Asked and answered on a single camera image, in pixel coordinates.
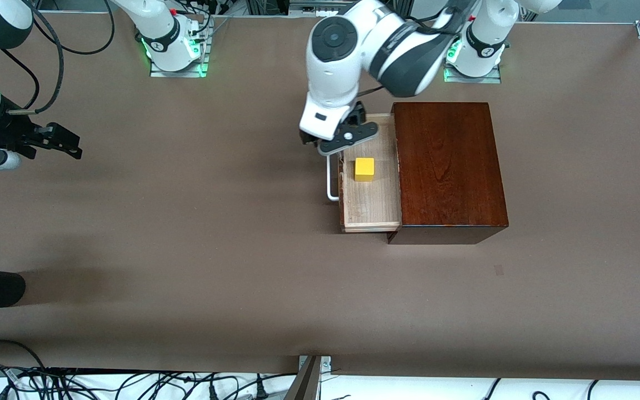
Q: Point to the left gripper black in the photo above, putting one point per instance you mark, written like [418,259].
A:
[358,115]

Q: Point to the yellow cube block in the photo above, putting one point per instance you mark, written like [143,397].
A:
[364,169]

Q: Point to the brown table cover sheet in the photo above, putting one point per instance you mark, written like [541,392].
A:
[242,250]

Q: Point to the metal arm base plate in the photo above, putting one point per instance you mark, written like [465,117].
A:
[178,74]
[473,79]

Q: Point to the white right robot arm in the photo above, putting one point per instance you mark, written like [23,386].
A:
[159,33]

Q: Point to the metal bracket with dark bar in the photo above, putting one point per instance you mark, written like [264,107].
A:
[306,380]

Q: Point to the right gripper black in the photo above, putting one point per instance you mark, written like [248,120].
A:
[4,131]

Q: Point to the dark brown wooden cabinet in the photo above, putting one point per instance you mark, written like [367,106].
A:
[448,166]

